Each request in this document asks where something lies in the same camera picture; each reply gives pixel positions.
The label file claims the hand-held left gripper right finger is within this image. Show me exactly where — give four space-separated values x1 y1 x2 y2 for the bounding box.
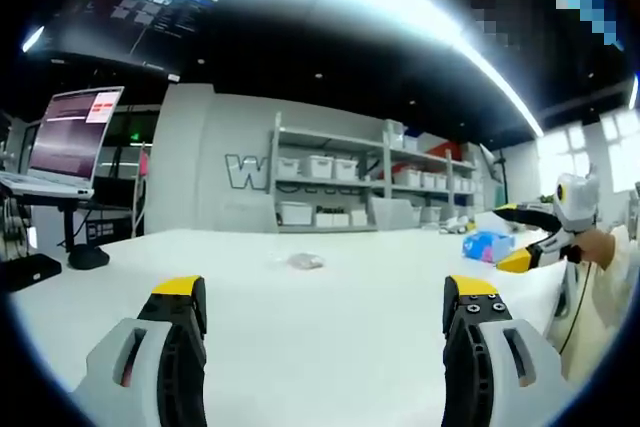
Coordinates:
441 274 576 427

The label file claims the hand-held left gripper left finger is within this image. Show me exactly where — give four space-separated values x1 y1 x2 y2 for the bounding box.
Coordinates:
73 274 208 427

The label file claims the clear resealable bag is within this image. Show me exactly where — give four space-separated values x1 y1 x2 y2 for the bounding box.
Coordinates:
265 249 327 271

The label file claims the open laptop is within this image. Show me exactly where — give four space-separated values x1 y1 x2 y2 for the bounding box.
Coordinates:
0 85 125 200

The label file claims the person's right hand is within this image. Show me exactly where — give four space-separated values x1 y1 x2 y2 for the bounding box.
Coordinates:
574 227 616 272

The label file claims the blue tissue pack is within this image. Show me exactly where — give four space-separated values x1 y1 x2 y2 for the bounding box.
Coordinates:
460 229 518 265

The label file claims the black laptop stand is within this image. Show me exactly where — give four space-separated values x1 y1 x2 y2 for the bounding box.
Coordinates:
58 193 111 270

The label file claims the black flat box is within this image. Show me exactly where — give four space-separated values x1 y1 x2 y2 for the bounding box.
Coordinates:
1 252 63 293

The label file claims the grey storage shelf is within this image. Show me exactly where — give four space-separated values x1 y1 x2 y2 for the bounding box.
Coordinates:
268 112 484 235

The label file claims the row of white storage bins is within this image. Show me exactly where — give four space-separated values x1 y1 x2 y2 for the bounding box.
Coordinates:
275 133 479 228

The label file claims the overhead dark display screen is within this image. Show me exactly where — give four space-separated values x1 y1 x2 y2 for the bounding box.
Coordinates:
38 0 219 81

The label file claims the black cable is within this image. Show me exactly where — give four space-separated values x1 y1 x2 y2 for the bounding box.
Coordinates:
558 259 593 354

